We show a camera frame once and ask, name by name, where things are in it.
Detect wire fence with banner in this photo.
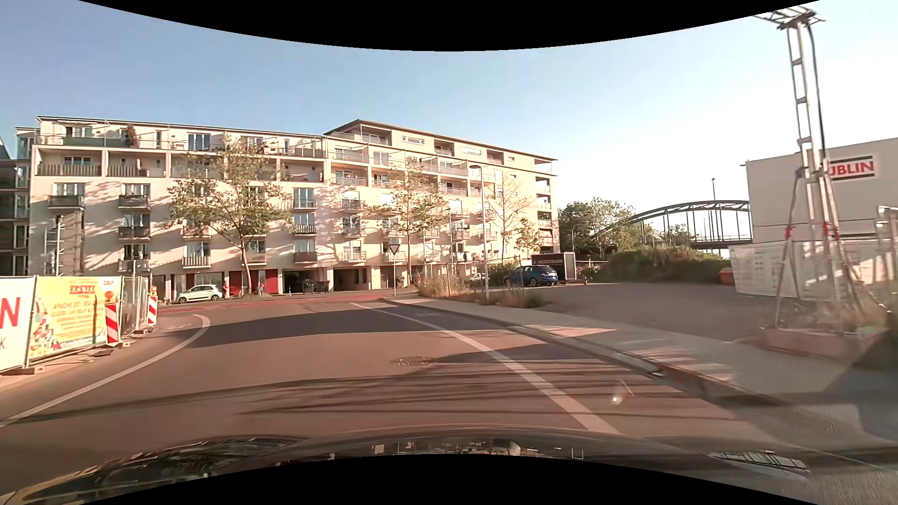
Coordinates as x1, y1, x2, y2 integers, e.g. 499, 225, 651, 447
728, 205, 898, 301

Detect green bushes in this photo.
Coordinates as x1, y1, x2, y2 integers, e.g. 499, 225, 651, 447
593, 245, 732, 285

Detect grey building with balconies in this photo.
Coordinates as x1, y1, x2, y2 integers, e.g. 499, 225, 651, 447
0, 137, 32, 277

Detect green trees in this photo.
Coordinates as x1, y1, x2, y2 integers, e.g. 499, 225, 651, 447
558, 197, 641, 259

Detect car's own bonnet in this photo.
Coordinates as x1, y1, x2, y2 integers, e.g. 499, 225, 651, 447
0, 424, 898, 505

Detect metal lattice mast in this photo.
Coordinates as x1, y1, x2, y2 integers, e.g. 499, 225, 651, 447
754, 6, 886, 331

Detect blue car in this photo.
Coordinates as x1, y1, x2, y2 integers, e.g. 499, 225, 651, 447
503, 264, 560, 288

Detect dark billboard container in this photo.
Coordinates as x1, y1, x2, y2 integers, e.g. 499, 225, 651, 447
530, 252, 578, 283

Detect tree with sparse leaves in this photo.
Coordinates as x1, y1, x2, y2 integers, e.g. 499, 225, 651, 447
167, 137, 292, 296
375, 160, 450, 285

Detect beige apartment building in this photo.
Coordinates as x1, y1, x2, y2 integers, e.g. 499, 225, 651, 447
15, 115, 561, 301

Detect lamp post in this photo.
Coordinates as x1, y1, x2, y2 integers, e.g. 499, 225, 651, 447
469, 164, 492, 283

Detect white container building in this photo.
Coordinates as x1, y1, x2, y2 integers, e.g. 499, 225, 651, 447
744, 137, 898, 246

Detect thin bare tree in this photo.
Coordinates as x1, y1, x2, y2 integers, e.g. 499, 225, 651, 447
487, 174, 537, 264

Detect white car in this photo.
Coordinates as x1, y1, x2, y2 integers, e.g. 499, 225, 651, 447
174, 284, 224, 304

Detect construction fence with banners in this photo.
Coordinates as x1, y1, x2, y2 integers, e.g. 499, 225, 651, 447
0, 274, 152, 374

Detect steel arch bridge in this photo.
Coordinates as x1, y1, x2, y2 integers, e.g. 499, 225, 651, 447
596, 200, 753, 252

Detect dry grass verge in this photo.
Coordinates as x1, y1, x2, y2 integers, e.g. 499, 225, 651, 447
415, 272, 548, 310

